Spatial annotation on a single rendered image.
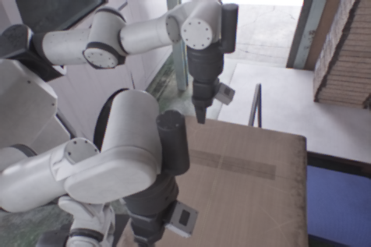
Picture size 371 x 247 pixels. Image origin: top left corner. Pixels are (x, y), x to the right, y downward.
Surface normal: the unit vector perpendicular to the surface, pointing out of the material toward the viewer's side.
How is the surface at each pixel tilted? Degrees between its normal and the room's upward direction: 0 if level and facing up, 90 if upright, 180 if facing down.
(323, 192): 0
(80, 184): 90
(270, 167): 0
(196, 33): 90
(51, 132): 72
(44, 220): 0
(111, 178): 90
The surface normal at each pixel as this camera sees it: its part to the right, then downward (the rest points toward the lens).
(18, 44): -0.27, -0.36
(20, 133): 0.89, -0.06
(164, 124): -0.07, -0.69
